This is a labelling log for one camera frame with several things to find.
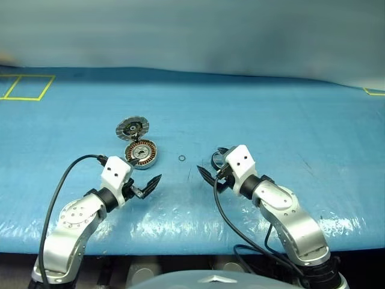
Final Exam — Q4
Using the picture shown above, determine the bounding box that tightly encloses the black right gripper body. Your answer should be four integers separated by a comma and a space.
211, 150, 238, 194

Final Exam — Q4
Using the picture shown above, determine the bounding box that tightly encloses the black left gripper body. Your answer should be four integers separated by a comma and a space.
122, 177, 143, 202

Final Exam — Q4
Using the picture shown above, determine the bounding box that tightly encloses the motor rotor housing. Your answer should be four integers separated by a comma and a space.
124, 140, 159, 171

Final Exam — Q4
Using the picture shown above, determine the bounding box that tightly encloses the silver motor rotor cover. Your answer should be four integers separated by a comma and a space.
115, 116, 152, 142

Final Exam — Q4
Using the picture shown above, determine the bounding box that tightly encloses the blue plastic table cover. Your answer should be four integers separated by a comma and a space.
0, 64, 385, 256

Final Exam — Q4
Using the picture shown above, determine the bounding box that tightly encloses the grey rounded shape under table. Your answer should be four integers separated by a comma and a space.
212, 260, 245, 273
128, 261, 158, 285

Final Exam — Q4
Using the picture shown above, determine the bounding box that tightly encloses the silver robot torso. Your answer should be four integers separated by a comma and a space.
126, 269, 256, 289

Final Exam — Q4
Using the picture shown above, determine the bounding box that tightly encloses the yellow tape double rectangle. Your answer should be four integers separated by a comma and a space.
0, 74, 57, 101

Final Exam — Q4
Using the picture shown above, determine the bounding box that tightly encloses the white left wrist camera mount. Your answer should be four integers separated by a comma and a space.
100, 155, 134, 209

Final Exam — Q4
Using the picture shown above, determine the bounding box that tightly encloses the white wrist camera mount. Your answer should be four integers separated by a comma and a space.
100, 155, 134, 209
224, 144, 258, 196

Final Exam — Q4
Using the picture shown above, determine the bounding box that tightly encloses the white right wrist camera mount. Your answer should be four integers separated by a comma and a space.
224, 144, 258, 196

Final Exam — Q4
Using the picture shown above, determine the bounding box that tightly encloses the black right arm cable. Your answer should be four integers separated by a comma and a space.
212, 168, 310, 288

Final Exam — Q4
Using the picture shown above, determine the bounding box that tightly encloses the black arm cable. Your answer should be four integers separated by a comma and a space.
38, 154, 108, 285
212, 168, 310, 288

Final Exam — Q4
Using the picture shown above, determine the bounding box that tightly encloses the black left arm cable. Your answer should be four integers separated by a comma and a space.
38, 154, 108, 285

